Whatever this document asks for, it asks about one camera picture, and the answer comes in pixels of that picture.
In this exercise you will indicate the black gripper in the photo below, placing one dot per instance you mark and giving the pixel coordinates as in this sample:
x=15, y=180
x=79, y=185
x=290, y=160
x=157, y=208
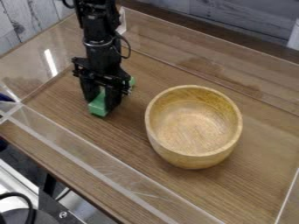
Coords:
x=101, y=63

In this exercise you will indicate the green rectangular block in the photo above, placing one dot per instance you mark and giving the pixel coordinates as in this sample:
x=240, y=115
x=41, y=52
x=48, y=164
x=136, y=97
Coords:
x=96, y=106

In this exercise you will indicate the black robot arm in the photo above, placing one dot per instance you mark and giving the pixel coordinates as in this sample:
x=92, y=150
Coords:
x=99, y=20

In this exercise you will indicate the brown wooden bowl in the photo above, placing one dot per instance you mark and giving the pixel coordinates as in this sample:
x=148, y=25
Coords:
x=194, y=126

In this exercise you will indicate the black table leg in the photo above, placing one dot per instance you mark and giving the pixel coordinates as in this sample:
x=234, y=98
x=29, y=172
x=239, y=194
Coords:
x=49, y=184

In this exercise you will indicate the clear acrylic tray enclosure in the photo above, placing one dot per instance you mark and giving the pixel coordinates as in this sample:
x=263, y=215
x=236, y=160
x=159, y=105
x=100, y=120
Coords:
x=101, y=155

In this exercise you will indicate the black metal bracket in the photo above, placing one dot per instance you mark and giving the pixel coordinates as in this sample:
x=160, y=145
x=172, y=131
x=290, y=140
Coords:
x=52, y=213

